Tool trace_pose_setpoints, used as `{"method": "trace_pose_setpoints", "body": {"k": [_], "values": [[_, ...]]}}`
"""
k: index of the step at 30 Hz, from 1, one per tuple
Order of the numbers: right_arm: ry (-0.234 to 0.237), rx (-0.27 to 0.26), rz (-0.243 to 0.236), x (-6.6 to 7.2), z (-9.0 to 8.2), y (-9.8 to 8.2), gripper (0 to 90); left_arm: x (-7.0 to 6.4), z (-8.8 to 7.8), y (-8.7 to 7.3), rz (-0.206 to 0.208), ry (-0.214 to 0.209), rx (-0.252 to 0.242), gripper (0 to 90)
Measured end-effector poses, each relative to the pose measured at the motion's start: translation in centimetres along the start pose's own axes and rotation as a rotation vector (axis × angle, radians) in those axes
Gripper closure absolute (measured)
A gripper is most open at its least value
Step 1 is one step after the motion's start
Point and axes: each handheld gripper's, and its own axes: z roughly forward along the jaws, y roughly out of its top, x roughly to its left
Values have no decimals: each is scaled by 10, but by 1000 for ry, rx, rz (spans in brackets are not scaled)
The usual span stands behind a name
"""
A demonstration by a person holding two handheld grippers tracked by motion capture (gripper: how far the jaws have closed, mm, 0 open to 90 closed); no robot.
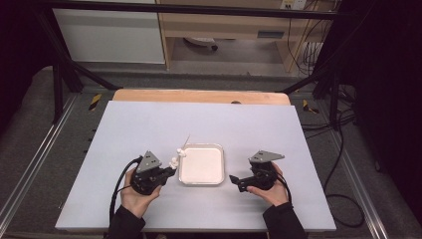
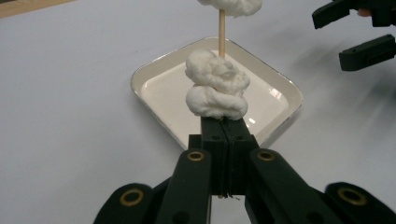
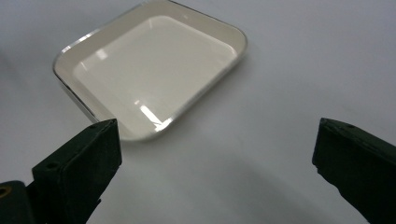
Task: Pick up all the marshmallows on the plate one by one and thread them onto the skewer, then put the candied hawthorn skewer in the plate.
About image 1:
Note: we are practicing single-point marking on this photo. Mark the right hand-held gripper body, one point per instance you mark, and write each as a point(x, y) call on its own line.
point(262, 172)

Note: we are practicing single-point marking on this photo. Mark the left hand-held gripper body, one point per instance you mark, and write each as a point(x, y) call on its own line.
point(147, 174)

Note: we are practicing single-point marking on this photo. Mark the white tray with gold rim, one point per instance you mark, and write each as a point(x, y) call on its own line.
point(201, 164)

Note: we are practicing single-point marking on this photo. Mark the small white object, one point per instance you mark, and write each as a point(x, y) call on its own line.
point(186, 141)

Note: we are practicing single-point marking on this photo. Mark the person's right hand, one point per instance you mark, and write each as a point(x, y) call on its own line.
point(273, 194)

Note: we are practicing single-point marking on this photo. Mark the person's left hand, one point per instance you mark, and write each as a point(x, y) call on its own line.
point(136, 199)

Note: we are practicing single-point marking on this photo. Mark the light wooden table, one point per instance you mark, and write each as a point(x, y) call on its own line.
point(199, 97)

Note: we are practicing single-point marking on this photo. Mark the yellow and black tape strip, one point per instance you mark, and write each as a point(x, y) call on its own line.
point(310, 107)
point(95, 102)

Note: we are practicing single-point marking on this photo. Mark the office chair base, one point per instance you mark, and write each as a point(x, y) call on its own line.
point(202, 42)

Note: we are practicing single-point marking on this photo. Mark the white cabinet panel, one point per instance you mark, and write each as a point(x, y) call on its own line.
point(109, 36)

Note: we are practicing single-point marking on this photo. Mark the black curtain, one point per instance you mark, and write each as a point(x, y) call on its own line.
point(388, 99)

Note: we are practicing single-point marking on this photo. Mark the light wooden desk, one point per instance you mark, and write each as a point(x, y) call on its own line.
point(232, 30)

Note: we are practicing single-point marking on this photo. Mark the white power strip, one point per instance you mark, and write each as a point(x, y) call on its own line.
point(293, 4)

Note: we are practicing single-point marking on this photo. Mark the aluminium floor rail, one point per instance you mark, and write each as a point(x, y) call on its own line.
point(361, 192)
point(36, 156)

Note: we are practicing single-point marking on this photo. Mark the black metal frame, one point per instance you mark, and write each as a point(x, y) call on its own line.
point(59, 76)

